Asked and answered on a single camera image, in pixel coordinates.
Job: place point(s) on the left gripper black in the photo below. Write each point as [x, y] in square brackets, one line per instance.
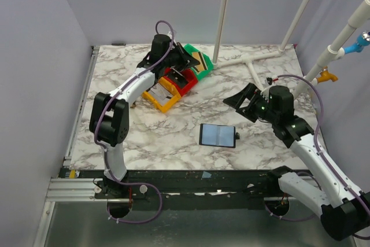
[187, 61]

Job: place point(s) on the orange faucet fitting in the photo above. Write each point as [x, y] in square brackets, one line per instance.
[325, 76]

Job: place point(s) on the aluminium extrusion rail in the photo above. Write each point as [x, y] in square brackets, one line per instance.
[71, 190]

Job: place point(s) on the white silver patterned card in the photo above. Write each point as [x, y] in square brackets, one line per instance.
[160, 94]

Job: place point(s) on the red plastic bin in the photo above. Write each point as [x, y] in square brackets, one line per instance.
[191, 78]

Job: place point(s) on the green plastic bin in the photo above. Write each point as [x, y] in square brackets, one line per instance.
[189, 48]

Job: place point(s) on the white PVC pipe frame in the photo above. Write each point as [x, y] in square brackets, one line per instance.
[318, 72]

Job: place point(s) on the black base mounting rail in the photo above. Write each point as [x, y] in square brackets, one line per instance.
[191, 189]

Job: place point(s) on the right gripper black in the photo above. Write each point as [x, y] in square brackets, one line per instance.
[248, 106]

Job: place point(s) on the blue faucet fitting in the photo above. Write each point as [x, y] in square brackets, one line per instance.
[362, 41]

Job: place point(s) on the yellow plastic bin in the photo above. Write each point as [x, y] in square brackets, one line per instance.
[169, 87]

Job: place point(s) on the black card in red bin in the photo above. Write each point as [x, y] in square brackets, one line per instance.
[177, 78]

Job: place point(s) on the black leather card holder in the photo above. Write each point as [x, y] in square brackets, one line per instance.
[218, 135]

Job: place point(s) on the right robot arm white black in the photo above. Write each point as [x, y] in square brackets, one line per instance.
[342, 207]

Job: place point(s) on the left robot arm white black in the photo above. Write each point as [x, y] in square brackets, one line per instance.
[110, 118]

